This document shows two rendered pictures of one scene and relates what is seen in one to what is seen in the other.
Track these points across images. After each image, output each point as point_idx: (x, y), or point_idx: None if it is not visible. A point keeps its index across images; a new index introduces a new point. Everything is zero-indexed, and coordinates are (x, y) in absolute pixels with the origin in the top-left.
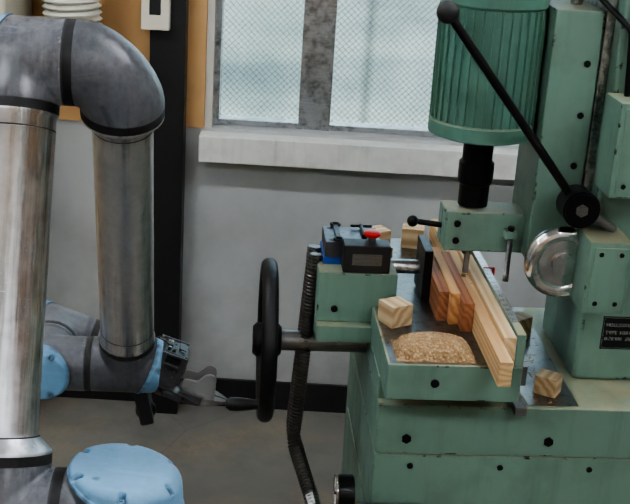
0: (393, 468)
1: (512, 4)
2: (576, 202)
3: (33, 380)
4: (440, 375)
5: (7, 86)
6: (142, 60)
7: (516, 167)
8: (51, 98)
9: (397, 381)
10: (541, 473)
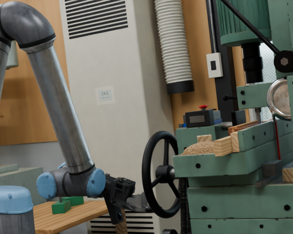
0: (201, 228)
1: None
2: (279, 56)
3: None
4: (200, 160)
5: None
6: (35, 13)
7: None
8: None
9: (178, 166)
10: (288, 230)
